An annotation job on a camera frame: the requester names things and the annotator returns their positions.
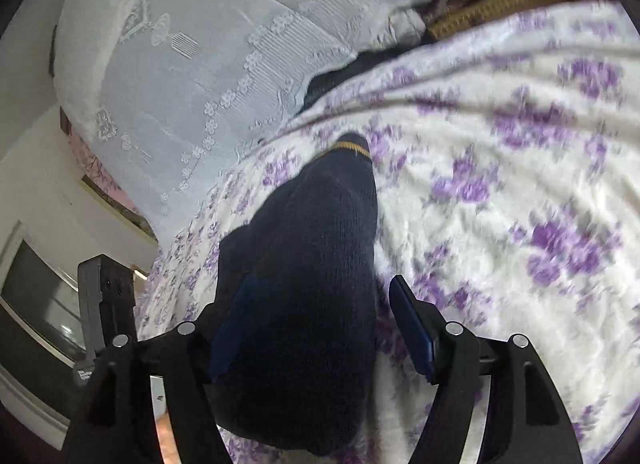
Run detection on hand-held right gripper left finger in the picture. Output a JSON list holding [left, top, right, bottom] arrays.
[[62, 278, 263, 464]]

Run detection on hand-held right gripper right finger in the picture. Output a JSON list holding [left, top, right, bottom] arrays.
[[389, 274, 585, 464]]

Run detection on navy knit cardigan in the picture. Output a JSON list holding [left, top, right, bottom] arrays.
[[202, 131, 383, 457]]

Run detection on white framed window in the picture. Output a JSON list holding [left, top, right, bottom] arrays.
[[0, 219, 103, 437]]

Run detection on dark framed board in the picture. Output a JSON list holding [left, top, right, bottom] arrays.
[[79, 175, 158, 242]]

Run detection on pink floral cloth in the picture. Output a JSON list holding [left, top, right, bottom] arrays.
[[60, 109, 151, 225]]

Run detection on purple floral bedsheet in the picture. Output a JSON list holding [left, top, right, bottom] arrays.
[[135, 0, 640, 464]]

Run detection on black cloth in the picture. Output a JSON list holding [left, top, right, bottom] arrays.
[[304, 47, 408, 102]]

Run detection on white lace cover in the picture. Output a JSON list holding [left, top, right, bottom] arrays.
[[52, 0, 483, 245]]

